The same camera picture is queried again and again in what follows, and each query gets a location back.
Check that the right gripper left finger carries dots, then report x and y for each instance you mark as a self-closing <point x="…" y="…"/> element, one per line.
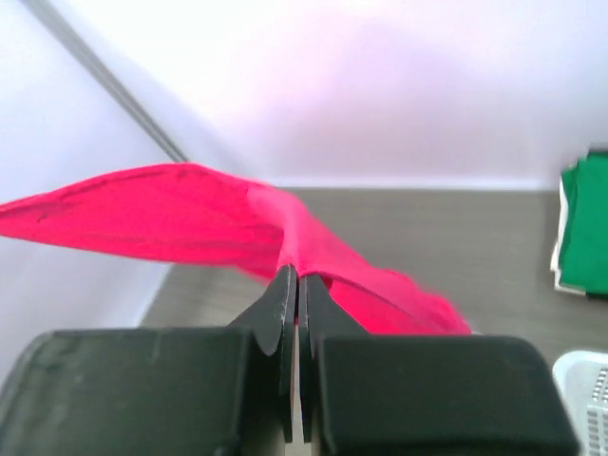
<point x="260" y="364"/>

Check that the white plastic basket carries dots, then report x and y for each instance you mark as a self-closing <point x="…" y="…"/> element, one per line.
<point x="581" y="377"/>

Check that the green folded t shirt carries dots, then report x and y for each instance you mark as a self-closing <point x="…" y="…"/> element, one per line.
<point x="583" y="255"/>

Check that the white folded t shirt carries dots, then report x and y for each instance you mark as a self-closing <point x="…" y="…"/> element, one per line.
<point x="554" y="264"/>

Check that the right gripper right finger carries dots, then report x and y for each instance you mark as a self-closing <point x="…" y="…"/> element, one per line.
<point x="332" y="348"/>

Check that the pink red t shirt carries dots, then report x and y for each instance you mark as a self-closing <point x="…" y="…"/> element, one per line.
<point x="189" y="214"/>

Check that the left aluminium frame post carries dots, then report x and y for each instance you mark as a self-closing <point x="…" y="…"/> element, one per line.
<point x="55" y="23"/>

